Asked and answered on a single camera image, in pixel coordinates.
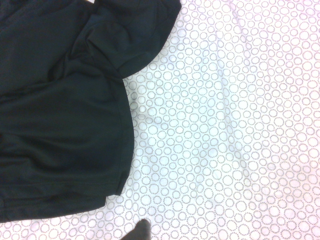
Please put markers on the white circle-patterned bedsheet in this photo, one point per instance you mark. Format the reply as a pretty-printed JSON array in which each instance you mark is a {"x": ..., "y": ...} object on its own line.
[{"x": 225, "y": 125}]

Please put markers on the black cloth garment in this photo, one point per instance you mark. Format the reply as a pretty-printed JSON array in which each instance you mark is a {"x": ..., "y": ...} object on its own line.
[{"x": 62, "y": 120}]

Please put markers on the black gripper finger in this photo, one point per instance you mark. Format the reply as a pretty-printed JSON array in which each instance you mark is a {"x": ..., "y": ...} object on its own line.
[{"x": 141, "y": 231}]

